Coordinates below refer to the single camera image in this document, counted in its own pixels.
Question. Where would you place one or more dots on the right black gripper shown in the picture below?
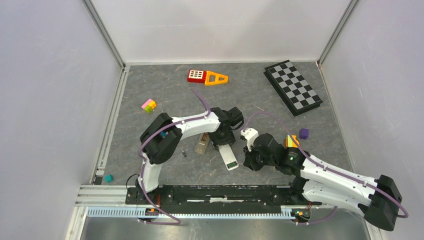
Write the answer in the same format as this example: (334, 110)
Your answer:
(248, 161)

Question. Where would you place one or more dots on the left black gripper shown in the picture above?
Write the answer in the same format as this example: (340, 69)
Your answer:
(229, 139)

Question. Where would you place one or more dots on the white remote control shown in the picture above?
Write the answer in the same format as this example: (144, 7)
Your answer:
(227, 156)

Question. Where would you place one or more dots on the green battery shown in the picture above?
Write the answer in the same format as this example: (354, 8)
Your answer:
(232, 164)

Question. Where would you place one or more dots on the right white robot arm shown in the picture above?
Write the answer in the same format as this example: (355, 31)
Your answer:
(378, 200)

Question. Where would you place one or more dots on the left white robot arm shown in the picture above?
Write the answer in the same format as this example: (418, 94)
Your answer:
(160, 140)

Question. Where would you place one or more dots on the orange yellow block stack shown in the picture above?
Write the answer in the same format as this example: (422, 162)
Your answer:
(291, 141)

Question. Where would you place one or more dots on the purple cube block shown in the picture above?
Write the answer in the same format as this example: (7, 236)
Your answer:
(304, 133)

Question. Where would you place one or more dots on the orange triangular toy block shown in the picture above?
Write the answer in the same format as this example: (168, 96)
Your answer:
(213, 78)

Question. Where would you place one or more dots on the red white window block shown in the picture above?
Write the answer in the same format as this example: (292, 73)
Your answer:
(196, 76)

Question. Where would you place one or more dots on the black grey chessboard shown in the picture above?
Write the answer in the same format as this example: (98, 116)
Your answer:
(294, 90)

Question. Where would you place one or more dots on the pink yellow green blocks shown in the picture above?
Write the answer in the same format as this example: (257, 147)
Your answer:
(149, 105)

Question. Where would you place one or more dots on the small teal cube block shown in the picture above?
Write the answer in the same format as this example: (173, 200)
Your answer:
(108, 178)

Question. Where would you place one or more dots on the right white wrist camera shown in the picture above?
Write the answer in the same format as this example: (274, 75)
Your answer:
(249, 135)

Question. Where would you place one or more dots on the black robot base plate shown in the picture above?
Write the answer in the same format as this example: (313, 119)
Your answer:
(218, 199)

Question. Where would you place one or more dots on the white slotted cable duct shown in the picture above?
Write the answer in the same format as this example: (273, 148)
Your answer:
(143, 213)

